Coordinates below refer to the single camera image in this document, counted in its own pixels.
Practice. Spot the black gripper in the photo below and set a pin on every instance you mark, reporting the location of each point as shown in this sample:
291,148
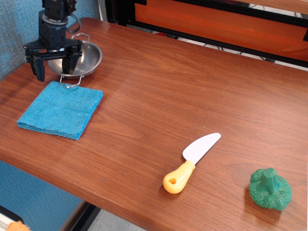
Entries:
52,44

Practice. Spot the small stainless steel wok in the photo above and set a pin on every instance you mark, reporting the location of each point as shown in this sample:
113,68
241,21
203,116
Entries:
86,65

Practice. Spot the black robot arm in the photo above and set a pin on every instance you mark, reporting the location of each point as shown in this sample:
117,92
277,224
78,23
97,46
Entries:
68,6

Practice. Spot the folded blue cloth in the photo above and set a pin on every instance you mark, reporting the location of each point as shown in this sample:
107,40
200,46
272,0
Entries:
60,110

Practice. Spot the orange object bottom left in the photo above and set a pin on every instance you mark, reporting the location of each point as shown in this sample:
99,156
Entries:
17,226

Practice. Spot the green plastic toy broccoli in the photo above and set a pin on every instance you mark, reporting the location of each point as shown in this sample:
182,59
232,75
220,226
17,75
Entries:
269,190

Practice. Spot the toy knife yellow handle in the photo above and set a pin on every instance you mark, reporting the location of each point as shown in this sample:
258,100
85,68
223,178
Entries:
175,181

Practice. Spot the orange panel black frame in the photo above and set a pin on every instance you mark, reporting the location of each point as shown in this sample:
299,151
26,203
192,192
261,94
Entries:
240,25

